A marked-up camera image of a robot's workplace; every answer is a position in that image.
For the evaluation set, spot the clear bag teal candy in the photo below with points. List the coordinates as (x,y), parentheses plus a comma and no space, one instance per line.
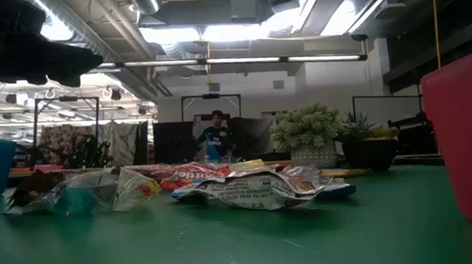
(78,199)

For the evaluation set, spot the clear bag yellow candy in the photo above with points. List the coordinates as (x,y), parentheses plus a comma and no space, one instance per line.
(248,164)

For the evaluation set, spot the red plastic bin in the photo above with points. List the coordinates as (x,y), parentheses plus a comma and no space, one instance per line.
(469,132)

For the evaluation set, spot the grey ceiling box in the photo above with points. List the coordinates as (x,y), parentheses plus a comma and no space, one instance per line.
(244,8)

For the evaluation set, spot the black round plant pot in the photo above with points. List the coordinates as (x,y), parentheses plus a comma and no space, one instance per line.
(368,154)

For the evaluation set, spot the distant black robot arms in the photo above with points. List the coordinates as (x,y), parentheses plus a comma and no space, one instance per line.
(83,155)

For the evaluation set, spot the long ceiling light bar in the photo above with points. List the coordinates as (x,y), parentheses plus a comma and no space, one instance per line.
(239,60)

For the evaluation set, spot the small yellow candy wrapper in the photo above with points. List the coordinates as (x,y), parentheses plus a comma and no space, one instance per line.
(347,173)

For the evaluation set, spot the yellow fruit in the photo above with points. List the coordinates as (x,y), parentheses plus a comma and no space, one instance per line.
(384,132)

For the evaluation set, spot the white patterned plant pot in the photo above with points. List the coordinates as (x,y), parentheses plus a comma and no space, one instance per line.
(313,156)

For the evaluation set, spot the white patterned cloth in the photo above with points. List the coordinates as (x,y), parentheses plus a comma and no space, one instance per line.
(120,142)

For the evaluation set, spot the clear bag yellow red label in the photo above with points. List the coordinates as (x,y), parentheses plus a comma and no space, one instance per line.
(133,189)

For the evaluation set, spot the square wall vent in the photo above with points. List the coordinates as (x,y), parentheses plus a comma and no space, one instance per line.
(214,87)
(278,84)

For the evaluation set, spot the floral patterned cloth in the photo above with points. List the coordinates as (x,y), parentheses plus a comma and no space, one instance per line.
(59,138)

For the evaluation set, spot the black framed whiteboard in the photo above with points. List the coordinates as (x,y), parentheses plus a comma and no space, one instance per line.
(384,111)

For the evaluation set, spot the bushy pale green plant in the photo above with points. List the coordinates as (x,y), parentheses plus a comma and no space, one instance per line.
(304,127)

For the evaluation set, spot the black panel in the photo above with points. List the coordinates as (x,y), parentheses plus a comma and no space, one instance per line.
(174,142)

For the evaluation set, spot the bright red candy bag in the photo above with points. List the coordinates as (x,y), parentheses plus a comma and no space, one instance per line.
(197,174)

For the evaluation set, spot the wide black frame rig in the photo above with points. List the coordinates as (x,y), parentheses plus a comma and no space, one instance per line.
(210,96)

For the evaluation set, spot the large white-print candy bag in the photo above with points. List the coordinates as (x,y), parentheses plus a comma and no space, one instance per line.
(248,189)

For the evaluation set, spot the green spiky succulent plant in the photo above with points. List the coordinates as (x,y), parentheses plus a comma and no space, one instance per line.
(354,130)

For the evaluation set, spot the black chair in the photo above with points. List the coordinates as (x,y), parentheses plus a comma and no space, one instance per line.
(415,136)

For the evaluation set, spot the dark grey panel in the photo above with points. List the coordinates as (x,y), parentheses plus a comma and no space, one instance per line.
(255,135)

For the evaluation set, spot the blue white candy bar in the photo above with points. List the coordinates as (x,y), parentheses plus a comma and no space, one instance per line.
(340,189)

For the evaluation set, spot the tall black frame rig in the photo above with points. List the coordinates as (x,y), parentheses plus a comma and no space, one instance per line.
(96,116)

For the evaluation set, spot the small red candy wrapper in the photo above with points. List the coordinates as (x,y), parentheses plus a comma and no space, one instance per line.
(283,166)

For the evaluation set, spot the person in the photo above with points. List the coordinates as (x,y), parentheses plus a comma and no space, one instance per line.
(216,141)

